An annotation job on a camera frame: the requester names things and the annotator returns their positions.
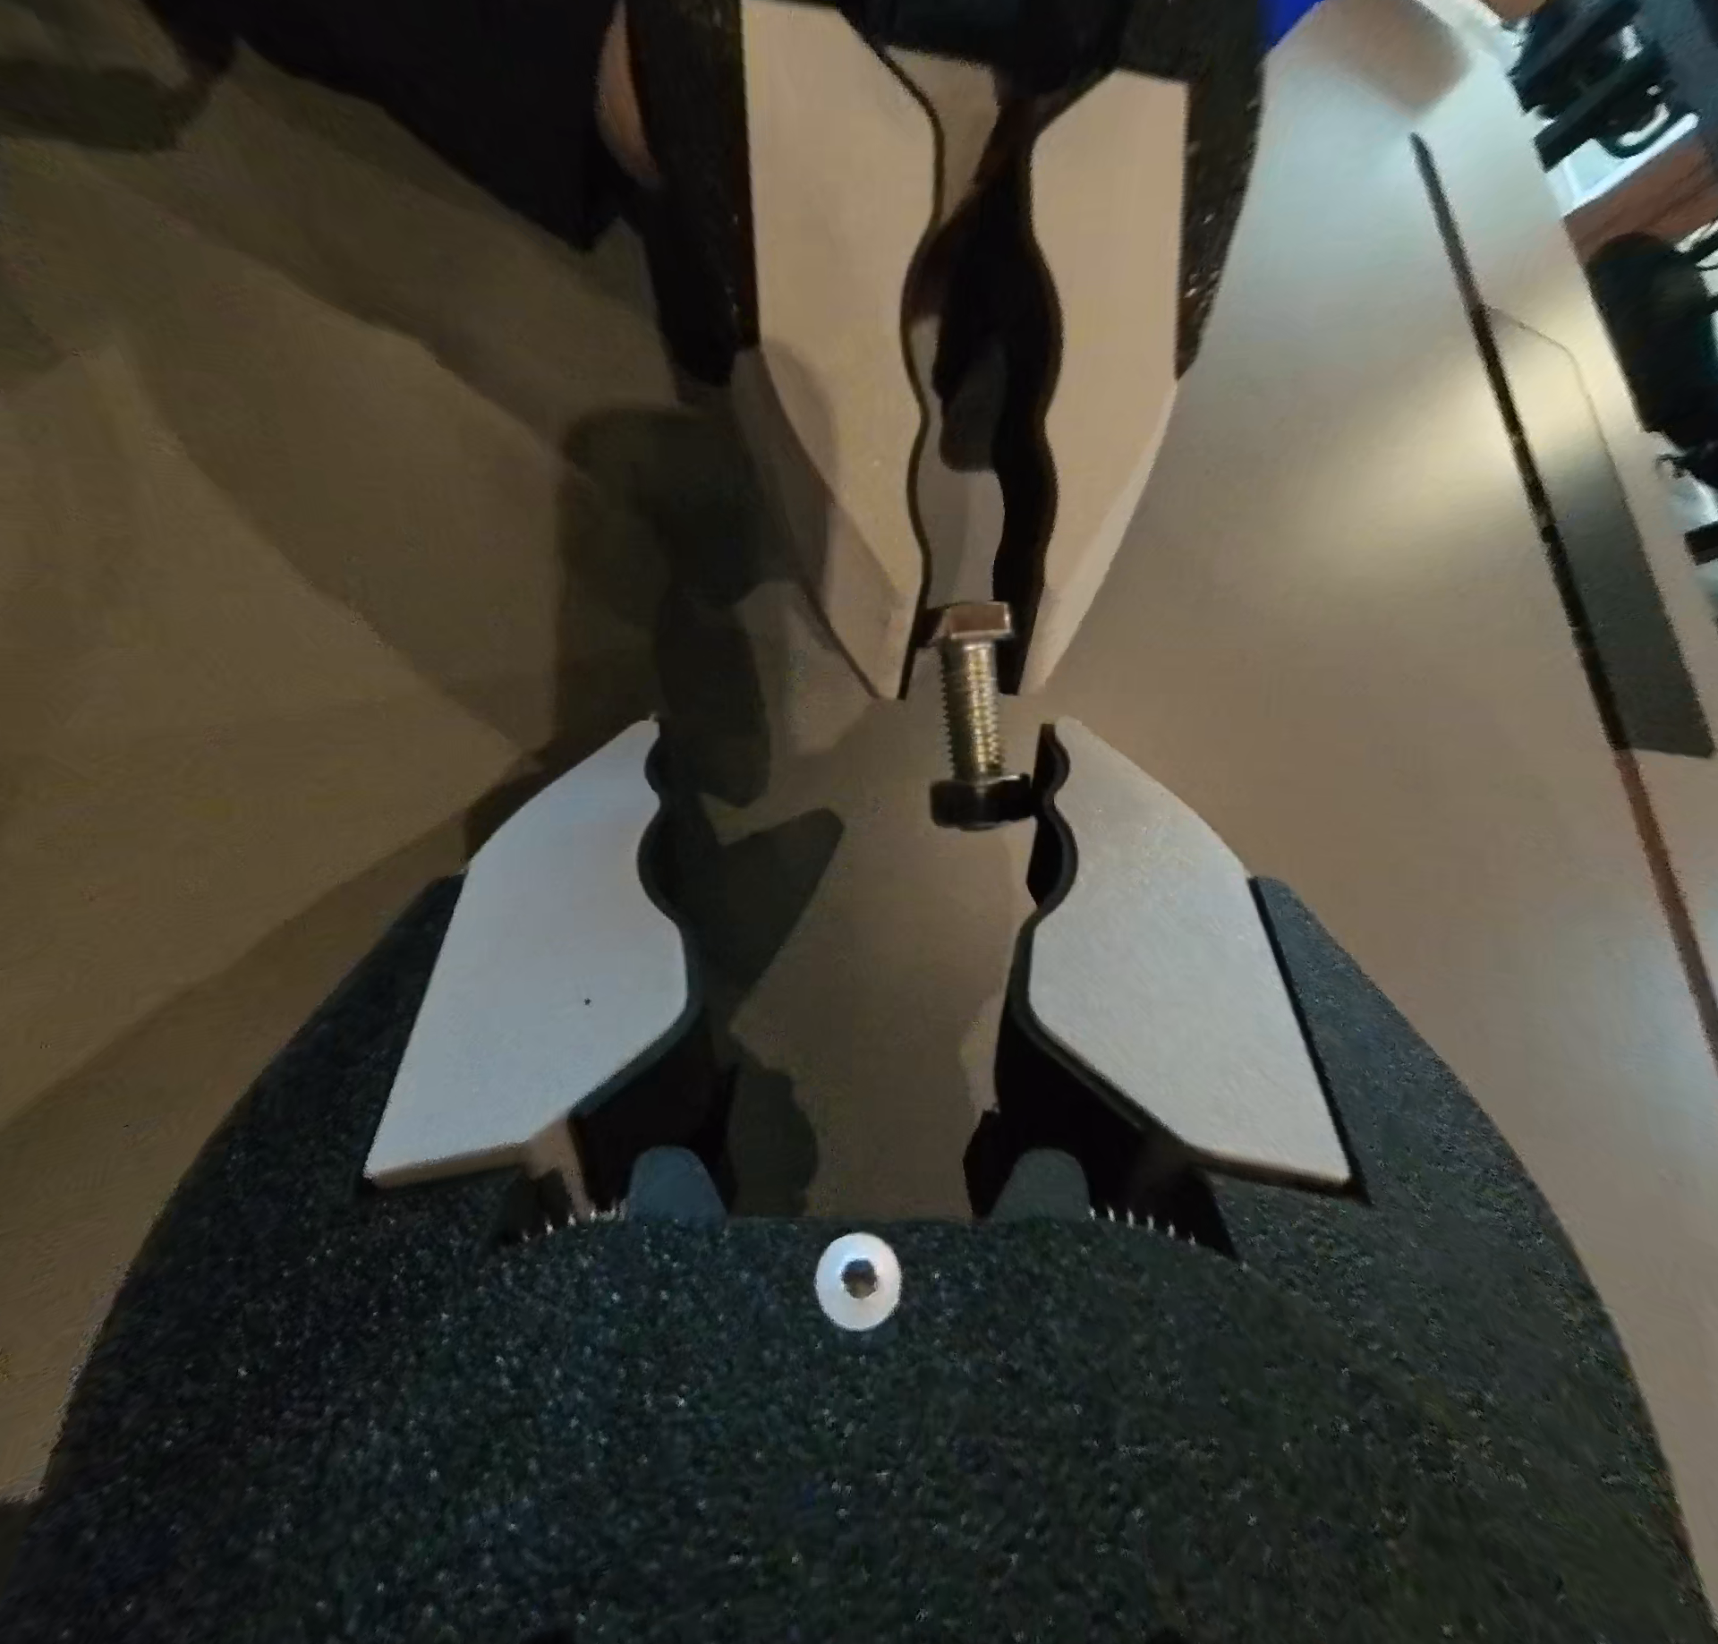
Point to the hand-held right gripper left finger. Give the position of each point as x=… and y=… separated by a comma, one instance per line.
x=549, y=986

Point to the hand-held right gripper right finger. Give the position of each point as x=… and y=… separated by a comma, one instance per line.
x=1181, y=986

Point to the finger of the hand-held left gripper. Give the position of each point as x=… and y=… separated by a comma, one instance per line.
x=1108, y=368
x=832, y=329

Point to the silver hex nut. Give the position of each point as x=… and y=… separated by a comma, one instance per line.
x=976, y=801

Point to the silver hex bolt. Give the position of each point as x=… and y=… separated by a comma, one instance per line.
x=968, y=705

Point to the person's left hand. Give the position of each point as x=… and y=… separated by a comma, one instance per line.
x=628, y=100

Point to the grey office desk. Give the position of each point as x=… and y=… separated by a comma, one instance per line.
x=1677, y=6

